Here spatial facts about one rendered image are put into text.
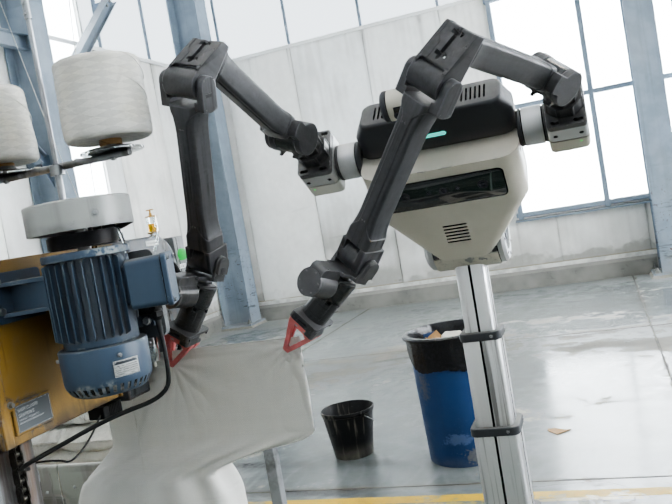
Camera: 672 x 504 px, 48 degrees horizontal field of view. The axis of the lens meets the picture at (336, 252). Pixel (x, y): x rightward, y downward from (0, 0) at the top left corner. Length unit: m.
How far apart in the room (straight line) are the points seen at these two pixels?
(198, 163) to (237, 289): 8.86
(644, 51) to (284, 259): 5.09
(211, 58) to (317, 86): 8.61
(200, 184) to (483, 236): 0.75
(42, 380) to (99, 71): 0.56
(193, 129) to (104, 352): 0.46
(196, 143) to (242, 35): 9.13
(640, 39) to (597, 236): 2.26
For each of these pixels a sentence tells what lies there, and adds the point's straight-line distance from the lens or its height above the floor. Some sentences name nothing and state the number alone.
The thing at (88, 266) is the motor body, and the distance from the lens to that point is 1.31.
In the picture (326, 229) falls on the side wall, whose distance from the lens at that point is 10.01.
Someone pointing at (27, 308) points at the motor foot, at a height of 1.25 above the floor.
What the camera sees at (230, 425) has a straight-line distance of 1.68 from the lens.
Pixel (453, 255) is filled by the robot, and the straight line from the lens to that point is 1.96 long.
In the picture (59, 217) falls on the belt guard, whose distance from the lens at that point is 1.29.
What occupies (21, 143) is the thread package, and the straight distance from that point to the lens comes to 1.62.
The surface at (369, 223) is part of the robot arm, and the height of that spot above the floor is 1.29.
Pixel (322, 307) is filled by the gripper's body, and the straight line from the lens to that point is 1.50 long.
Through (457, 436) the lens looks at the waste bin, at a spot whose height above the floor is 0.16.
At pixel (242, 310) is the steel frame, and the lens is 10.37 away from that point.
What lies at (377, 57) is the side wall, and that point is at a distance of 9.87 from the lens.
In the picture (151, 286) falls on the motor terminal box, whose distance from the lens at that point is 1.31.
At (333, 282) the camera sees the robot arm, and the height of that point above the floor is 1.19.
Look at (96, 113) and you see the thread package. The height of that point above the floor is 1.57.
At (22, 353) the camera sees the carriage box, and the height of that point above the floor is 1.17.
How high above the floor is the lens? 1.32
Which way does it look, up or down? 3 degrees down
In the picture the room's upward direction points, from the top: 10 degrees counter-clockwise
